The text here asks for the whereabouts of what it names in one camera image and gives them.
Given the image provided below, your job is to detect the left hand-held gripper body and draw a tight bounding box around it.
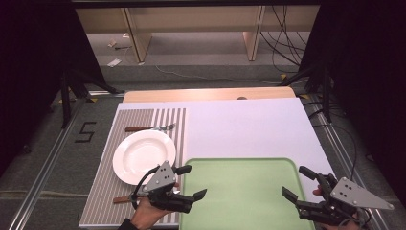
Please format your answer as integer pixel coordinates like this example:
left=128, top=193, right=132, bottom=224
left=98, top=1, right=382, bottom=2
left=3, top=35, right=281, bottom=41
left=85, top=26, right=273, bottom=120
left=129, top=160, right=196, bottom=215

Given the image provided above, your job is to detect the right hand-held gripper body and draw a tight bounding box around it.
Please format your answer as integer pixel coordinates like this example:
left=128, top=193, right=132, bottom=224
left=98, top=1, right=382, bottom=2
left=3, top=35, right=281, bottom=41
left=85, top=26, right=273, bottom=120
left=295, top=173, right=395, bottom=226

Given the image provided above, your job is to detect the person's right hand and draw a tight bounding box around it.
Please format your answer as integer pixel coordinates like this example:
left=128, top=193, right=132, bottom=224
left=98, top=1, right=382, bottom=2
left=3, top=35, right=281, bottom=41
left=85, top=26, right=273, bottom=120
left=312, top=186, right=368, bottom=230

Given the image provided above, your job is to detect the person's left hand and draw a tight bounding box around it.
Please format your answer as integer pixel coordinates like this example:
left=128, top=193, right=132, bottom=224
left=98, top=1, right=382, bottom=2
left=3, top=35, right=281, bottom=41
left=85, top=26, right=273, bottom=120
left=129, top=195, right=175, bottom=230

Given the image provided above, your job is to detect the white round plate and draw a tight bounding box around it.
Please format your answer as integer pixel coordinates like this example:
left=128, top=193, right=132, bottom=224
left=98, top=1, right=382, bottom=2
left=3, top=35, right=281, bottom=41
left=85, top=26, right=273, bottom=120
left=112, top=129, right=177, bottom=186

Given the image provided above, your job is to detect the green tray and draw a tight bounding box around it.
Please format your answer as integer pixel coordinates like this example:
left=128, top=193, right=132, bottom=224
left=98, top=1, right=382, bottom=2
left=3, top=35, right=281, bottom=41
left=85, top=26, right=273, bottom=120
left=179, top=157, right=317, bottom=230

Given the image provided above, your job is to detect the grey striped placemat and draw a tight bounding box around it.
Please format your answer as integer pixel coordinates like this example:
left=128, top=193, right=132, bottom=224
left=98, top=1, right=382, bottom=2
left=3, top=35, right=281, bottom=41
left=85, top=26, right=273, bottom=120
left=79, top=107, right=188, bottom=228

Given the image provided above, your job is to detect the white board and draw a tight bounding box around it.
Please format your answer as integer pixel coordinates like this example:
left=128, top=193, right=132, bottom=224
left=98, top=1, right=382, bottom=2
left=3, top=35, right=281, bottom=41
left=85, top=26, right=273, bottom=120
left=78, top=97, right=336, bottom=230

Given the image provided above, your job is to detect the black stand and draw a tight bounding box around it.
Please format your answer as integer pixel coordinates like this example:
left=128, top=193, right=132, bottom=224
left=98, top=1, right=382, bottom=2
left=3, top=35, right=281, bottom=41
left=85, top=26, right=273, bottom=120
left=59, top=68, right=120, bottom=129
left=279, top=61, right=333, bottom=124

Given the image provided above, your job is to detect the black curtain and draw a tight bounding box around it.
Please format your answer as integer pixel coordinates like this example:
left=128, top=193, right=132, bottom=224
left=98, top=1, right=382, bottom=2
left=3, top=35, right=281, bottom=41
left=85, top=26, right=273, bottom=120
left=0, top=0, right=107, bottom=178
left=299, top=0, right=406, bottom=207

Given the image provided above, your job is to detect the light wooden desk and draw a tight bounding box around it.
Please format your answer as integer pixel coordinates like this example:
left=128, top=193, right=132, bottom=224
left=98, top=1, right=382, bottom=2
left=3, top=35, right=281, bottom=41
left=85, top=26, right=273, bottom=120
left=76, top=5, right=321, bottom=64

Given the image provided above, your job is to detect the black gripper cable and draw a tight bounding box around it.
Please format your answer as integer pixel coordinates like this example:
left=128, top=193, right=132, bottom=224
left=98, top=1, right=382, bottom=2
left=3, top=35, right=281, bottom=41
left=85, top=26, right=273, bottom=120
left=129, top=165, right=161, bottom=210

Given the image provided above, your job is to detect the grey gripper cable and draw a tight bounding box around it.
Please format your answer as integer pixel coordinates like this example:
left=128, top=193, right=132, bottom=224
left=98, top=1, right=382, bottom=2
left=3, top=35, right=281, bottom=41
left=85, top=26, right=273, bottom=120
left=338, top=209, right=372, bottom=230

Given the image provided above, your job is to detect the aluminium floor rail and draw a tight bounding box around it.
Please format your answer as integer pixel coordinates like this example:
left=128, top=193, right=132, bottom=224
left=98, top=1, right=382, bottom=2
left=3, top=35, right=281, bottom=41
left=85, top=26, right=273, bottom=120
left=307, top=95, right=391, bottom=230
left=8, top=90, right=125, bottom=230

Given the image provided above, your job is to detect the wooden handled knife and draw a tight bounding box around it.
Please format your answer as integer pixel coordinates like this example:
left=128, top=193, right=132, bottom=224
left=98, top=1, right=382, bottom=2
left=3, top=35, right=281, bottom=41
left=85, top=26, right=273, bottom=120
left=112, top=181, right=181, bottom=205

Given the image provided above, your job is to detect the wooden handled fork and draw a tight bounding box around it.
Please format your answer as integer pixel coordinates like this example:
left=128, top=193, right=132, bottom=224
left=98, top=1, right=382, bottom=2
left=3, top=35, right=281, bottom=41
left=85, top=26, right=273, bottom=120
left=124, top=123, right=177, bottom=133

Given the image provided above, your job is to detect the beige floor cord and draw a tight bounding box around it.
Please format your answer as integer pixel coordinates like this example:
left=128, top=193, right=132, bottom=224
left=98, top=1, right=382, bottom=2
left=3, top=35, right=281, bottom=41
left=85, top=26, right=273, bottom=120
left=0, top=190, right=89, bottom=198

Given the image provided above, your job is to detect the bundle of black cables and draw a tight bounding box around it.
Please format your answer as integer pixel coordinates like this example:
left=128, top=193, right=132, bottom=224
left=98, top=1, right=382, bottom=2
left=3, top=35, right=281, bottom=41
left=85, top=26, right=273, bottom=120
left=259, top=4, right=309, bottom=67

